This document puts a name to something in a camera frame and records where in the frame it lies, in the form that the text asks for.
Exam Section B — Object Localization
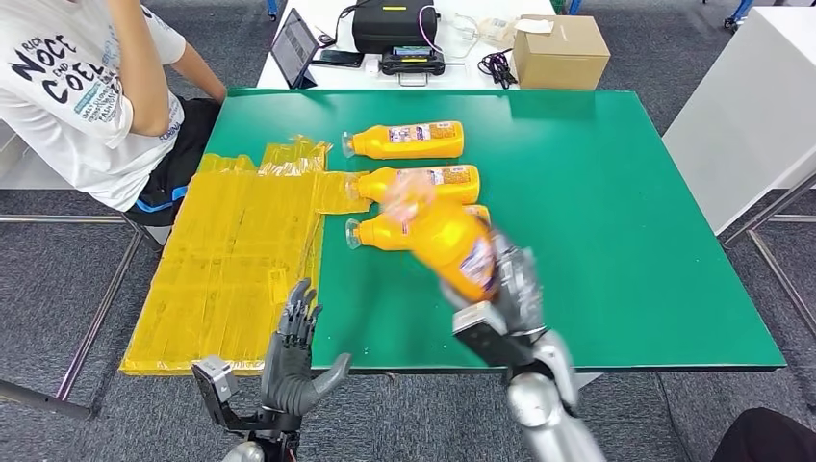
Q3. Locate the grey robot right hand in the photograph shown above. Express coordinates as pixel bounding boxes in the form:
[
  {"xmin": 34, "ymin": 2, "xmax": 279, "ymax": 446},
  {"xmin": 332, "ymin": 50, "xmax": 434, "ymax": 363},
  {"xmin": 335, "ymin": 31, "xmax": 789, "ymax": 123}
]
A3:
[{"xmin": 440, "ymin": 232, "xmax": 548, "ymax": 339}]

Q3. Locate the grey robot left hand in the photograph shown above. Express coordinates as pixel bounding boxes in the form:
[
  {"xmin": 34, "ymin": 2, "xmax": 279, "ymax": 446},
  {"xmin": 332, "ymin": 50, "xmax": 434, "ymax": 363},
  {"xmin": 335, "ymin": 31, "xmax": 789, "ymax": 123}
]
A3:
[{"xmin": 261, "ymin": 277, "xmax": 353, "ymax": 419}]

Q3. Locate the orange detergent bottle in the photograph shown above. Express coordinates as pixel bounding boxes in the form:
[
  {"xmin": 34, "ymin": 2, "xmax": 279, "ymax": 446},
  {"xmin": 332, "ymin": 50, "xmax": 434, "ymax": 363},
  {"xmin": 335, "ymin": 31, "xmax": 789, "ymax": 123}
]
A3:
[
  {"xmin": 344, "ymin": 203, "xmax": 492, "ymax": 253},
  {"xmin": 346, "ymin": 164, "xmax": 481, "ymax": 207},
  {"xmin": 382, "ymin": 171, "xmax": 501, "ymax": 304},
  {"xmin": 341, "ymin": 120, "xmax": 466, "ymax": 161}
]

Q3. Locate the white table foot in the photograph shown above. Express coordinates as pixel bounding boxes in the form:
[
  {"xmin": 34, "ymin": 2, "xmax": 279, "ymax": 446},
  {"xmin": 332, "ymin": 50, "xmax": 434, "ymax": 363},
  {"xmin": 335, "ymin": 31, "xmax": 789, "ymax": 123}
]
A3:
[{"xmin": 550, "ymin": 372, "xmax": 604, "ymax": 396}]

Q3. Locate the yellow taped cardboard sheet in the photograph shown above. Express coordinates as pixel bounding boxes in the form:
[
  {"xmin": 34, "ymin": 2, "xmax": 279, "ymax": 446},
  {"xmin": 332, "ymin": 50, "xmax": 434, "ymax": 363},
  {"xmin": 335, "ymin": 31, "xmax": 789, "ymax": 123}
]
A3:
[{"xmin": 118, "ymin": 134, "xmax": 372, "ymax": 377}]

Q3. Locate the brown cardboard box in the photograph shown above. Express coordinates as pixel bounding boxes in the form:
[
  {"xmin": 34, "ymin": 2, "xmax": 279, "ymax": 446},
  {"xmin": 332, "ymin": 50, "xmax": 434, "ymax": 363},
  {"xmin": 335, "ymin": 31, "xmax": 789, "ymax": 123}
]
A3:
[{"xmin": 511, "ymin": 14, "xmax": 612, "ymax": 91}]

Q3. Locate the black handheld controller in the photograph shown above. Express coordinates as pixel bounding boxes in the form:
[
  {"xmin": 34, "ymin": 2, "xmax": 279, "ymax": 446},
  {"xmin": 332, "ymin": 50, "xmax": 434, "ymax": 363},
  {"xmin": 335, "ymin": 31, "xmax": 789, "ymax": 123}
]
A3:
[{"xmin": 379, "ymin": 45, "xmax": 446, "ymax": 88}]

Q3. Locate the clear plastic bag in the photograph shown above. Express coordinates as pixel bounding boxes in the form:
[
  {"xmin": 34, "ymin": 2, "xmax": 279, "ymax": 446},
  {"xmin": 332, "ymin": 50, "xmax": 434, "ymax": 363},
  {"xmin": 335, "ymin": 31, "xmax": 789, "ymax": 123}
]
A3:
[{"xmin": 477, "ymin": 16, "xmax": 520, "ymax": 48}]

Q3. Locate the white paper slip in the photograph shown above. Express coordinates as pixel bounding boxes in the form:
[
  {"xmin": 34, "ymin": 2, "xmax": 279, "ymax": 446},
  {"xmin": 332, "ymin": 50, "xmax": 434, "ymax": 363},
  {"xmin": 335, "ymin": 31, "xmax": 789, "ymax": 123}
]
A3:
[{"xmin": 515, "ymin": 16, "xmax": 555, "ymax": 35}]

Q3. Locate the black rounded object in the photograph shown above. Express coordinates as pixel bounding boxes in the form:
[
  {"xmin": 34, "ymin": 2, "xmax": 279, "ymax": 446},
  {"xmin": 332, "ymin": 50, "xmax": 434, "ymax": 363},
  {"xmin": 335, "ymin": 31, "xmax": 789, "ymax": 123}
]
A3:
[{"xmin": 710, "ymin": 406, "xmax": 816, "ymax": 462}]

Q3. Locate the black carrying case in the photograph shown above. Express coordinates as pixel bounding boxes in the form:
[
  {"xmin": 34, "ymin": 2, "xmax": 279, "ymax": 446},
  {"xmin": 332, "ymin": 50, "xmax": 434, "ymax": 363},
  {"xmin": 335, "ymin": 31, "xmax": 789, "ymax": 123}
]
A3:
[{"xmin": 351, "ymin": 0, "xmax": 440, "ymax": 55}]

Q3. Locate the black smartphone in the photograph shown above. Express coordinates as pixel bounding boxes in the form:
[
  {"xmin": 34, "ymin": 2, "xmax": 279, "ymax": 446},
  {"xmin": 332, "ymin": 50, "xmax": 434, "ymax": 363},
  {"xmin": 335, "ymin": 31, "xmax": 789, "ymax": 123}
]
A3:
[{"xmin": 312, "ymin": 48, "xmax": 366, "ymax": 69}]

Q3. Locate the black tablet on stand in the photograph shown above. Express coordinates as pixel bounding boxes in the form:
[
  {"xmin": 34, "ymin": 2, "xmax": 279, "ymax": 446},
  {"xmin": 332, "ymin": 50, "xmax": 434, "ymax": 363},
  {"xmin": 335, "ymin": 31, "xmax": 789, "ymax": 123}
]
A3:
[{"xmin": 269, "ymin": 7, "xmax": 320, "ymax": 90}]

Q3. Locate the person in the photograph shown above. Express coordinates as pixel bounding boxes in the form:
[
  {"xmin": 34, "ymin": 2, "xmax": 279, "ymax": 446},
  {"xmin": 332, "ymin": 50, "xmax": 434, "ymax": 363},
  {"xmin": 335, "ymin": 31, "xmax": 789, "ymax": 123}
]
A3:
[{"xmin": 0, "ymin": 0, "xmax": 229, "ymax": 227}]

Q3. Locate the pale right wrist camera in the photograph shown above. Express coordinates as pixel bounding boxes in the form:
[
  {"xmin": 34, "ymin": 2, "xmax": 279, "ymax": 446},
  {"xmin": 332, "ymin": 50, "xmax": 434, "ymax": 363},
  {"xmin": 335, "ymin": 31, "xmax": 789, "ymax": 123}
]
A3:
[{"xmin": 452, "ymin": 301, "xmax": 530, "ymax": 372}]

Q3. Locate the black cable bundle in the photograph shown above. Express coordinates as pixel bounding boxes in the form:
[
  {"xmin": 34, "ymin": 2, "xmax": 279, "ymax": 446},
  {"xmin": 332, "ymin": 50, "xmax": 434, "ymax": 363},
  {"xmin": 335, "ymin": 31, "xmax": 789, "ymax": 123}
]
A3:
[{"xmin": 477, "ymin": 48, "xmax": 520, "ymax": 90}]

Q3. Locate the white charger cable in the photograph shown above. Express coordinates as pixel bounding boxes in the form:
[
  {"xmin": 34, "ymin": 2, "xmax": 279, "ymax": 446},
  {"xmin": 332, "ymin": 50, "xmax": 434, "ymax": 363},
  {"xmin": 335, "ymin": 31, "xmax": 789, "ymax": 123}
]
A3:
[{"xmin": 440, "ymin": 13, "xmax": 482, "ymax": 60}]

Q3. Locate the pink cable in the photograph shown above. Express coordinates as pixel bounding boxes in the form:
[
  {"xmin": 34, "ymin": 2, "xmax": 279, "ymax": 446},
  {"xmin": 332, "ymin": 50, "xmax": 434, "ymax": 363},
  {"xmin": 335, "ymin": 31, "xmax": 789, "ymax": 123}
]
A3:
[{"xmin": 417, "ymin": 3, "xmax": 443, "ymax": 57}]

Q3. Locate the blue wheeled frame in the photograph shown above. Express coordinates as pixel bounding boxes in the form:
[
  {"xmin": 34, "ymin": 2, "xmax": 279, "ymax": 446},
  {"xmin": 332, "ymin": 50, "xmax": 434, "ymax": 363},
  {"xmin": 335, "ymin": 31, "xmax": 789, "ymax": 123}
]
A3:
[{"xmin": 723, "ymin": 0, "xmax": 755, "ymax": 32}]

